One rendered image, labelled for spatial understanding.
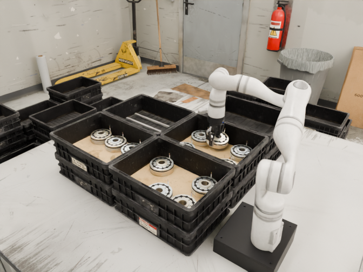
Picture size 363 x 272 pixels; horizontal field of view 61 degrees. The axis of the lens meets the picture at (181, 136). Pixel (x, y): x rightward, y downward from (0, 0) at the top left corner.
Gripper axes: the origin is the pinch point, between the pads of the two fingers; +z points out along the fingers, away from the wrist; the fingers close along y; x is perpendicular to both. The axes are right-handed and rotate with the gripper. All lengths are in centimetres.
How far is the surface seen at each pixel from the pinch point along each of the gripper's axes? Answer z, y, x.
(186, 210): -6, -49, -20
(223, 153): 4.5, 0.0, -5.8
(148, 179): 4.1, -35.9, 8.3
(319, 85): 50, 234, 12
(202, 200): -6.4, -41.4, -22.0
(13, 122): 36, -24, 160
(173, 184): 4.0, -32.2, -1.8
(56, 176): 18, -51, 56
